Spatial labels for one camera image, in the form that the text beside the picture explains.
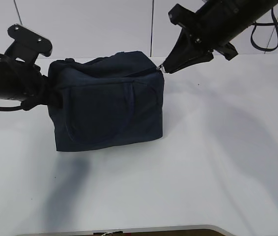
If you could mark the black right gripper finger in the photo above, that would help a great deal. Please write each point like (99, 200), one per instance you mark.
(186, 52)

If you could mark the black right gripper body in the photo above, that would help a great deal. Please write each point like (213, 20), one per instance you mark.
(218, 22)

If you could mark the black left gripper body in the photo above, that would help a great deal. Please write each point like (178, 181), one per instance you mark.
(20, 77)

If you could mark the navy blue lunch bag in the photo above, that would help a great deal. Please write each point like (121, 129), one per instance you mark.
(106, 102)

